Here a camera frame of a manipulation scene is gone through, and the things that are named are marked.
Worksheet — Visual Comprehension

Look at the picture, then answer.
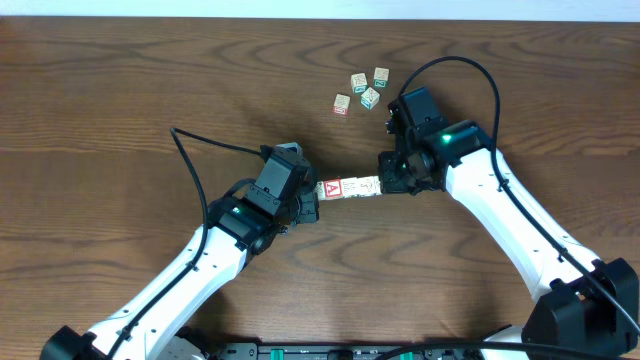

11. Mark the red letter A block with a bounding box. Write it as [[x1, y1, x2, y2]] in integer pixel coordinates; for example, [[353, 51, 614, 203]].
[[323, 179, 344, 200]]

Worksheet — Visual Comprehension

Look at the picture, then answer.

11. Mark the wooden block blue H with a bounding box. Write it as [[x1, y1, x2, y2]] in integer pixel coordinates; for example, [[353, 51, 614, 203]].
[[357, 176, 382, 197]]

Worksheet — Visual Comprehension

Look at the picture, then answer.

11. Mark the wooden block green bottom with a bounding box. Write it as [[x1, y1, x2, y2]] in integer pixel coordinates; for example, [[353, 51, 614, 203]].
[[340, 177, 360, 198]]

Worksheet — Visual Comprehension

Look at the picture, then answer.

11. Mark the wooden block red bottom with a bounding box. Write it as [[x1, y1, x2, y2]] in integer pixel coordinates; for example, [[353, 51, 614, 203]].
[[333, 94, 351, 116]]

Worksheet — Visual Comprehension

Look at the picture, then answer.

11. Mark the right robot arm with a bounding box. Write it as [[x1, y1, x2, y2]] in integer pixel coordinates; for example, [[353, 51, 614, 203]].
[[379, 118, 639, 359]]

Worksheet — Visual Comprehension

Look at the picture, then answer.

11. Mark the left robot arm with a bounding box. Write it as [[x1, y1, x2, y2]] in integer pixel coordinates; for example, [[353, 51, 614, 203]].
[[40, 179, 319, 360]]

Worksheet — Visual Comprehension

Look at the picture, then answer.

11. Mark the wooden block green X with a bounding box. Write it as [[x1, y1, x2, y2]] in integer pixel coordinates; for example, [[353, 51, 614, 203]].
[[360, 87, 380, 110]]

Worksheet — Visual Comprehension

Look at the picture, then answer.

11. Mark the wooden block green number two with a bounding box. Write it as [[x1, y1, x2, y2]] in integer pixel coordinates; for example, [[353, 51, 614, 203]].
[[373, 67, 390, 88]]

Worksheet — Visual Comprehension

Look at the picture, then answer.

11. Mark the right black cable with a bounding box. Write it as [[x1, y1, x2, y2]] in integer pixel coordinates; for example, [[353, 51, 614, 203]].
[[374, 55, 640, 360]]

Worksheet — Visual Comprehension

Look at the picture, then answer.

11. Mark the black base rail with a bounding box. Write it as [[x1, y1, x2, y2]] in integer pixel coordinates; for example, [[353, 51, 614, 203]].
[[204, 342, 558, 360]]

